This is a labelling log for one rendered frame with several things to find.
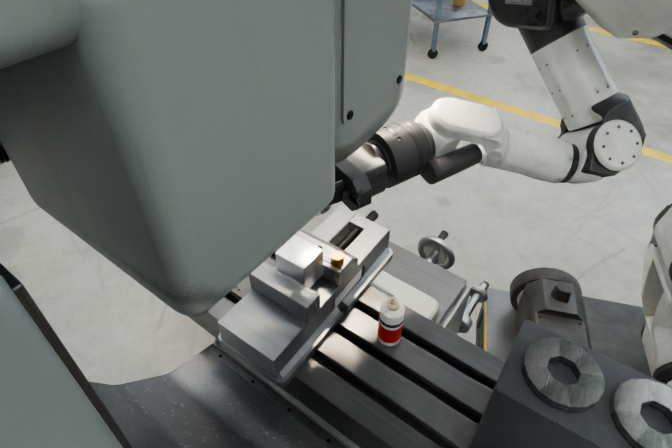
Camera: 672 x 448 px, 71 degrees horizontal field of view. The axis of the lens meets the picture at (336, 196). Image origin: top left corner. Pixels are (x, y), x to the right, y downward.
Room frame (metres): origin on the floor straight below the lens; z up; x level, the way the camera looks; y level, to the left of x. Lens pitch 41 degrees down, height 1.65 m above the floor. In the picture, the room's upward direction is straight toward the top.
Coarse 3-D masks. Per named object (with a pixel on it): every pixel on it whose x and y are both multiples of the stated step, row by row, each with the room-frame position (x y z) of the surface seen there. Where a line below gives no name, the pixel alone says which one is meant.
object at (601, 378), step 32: (512, 352) 0.32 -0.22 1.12; (544, 352) 0.31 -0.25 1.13; (576, 352) 0.31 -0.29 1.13; (512, 384) 0.28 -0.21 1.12; (544, 384) 0.27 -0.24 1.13; (576, 384) 0.27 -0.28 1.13; (608, 384) 0.28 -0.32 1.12; (640, 384) 0.27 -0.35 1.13; (512, 416) 0.26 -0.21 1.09; (544, 416) 0.24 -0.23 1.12; (576, 416) 0.24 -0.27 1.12; (608, 416) 0.24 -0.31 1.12; (640, 416) 0.24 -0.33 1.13
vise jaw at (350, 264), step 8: (304, 232) 0.61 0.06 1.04; (288, 240) 0.59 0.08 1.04; (312, 240) 0.59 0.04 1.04; (320, 240) 0.60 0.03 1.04; (328, 248) 0.57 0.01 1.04; (336, 248) 0.58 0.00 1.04; (328, 256) 0.55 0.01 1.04; (344, 256) 0.55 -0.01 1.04; (352, 256) 0.56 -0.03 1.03; (328, 264) 0.53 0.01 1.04; (344, 264) 0.53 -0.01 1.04; (352, 264) 0.55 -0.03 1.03; (328, 272) 0.53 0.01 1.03; (336, 272) 0.52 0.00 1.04; (344, 272) 0.53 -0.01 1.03; (336, 280) 0.52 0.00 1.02; (344, 280) 0.53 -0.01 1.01
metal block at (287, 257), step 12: (300, 240) 0.55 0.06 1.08; (276, 252) 0.53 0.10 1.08; (288, 252) 0.53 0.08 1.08; (300, 252) 0.53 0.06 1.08; (312, 252) 0.53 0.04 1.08; (276, 264) 0.53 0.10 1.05; (288, 264) 0.51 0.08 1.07; (300, 264) 0.50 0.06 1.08; (312, 264) 0.51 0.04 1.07; (300, 276) 0.50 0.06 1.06; (312, 276) 0.51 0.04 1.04
